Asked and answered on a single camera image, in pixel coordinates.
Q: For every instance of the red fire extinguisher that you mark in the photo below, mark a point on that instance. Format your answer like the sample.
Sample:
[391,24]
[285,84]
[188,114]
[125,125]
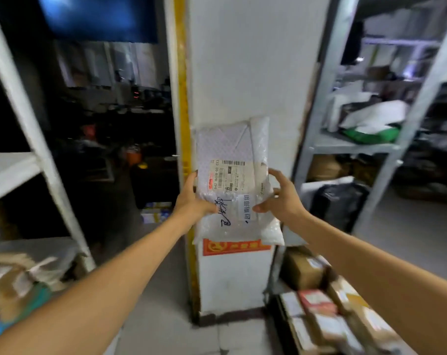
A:
[134,156]

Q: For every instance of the box with handwritten label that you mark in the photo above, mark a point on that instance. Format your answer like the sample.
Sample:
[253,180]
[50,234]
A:
[327,327]

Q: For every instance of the green plastic mailer bag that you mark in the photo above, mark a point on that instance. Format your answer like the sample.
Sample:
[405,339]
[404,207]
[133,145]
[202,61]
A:
[371,134]

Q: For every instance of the yellow vertical door strip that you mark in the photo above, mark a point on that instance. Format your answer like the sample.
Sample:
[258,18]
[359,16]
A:
[182,88]

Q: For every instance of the stacked brown cardboard boxes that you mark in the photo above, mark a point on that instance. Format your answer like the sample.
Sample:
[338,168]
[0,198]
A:
[325,168]

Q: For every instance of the white metal shelf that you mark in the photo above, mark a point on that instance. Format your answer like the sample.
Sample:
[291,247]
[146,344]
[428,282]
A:
[9,170]

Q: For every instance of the grey metal shelf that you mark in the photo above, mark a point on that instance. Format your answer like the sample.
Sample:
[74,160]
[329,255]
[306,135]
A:
[334,51]

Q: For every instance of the black plastic bag parcel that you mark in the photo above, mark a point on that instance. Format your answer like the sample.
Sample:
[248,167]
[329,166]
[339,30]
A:
[338,207]

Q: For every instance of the person's right hand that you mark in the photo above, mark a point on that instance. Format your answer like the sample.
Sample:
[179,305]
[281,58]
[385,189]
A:
[288,205]

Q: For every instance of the red yellow wall sign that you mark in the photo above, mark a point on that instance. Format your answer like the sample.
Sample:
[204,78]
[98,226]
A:
[230,248]

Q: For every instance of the white mailer bag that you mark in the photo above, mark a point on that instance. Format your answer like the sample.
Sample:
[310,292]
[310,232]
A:
[230,144]

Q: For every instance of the small cardboard box white label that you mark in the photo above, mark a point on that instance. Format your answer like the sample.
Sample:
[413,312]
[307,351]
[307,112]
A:
[291,305]

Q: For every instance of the red parcel box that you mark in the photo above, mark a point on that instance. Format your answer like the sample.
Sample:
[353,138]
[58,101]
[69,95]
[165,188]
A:
[316,301]

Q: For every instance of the person's left hand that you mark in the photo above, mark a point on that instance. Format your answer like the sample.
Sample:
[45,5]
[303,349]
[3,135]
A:
[188,210]

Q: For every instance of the person's right forearm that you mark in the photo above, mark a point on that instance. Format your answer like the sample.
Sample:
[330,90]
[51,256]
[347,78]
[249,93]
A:
[386,277]

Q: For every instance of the person's left forearm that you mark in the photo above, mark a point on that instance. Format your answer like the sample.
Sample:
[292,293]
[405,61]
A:
[97,292]

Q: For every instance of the box with yellow tape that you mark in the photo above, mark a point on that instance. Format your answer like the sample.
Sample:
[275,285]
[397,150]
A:
[347,293]

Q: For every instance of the small white blue carton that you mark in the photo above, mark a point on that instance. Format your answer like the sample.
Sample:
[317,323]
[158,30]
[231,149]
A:
[155,214]

